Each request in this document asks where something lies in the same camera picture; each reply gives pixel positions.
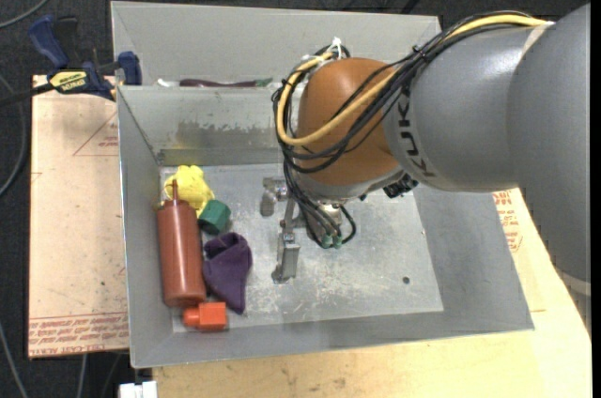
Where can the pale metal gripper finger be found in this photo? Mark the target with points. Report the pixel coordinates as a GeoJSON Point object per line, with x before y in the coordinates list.
{"type": "Point", "coordinates": [270, 194]}
{"type": "Point", "coordinates": [287, 260]}

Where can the purple cloth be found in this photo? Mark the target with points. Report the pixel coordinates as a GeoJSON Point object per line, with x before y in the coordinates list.
{"type": "Point", "coordinates": [230, 269]}

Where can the green plastic cup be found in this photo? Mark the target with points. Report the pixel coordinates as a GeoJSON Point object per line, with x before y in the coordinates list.
{"type": "Point", "coordinates": [215, 215]}

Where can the grey metal bin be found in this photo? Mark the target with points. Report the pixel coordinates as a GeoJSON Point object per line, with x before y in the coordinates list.
{"type": "Point", "coordinates": [357, 283]}

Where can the yellow soft toy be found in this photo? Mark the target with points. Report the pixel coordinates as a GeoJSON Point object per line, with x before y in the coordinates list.
{"type": "Point", "coordinates": [190, 187]}

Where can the orange plastic block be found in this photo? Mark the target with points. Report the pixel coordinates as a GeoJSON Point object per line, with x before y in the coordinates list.
{"type": "Point", "coordinates": [209, 316]}

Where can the red-brown squeeze bottle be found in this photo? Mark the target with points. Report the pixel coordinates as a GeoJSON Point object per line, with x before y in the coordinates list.
{"type": "Point", "coordinates": [180, 246]}

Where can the brown cardboard board red print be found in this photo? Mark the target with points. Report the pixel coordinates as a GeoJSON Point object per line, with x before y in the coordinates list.
{"type": "Point", "coordinates": [75, 218]}

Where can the black cylinder on white bracket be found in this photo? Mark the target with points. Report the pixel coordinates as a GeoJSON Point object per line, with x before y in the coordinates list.
{"type": "Point", "coordinates": [399, 188]}

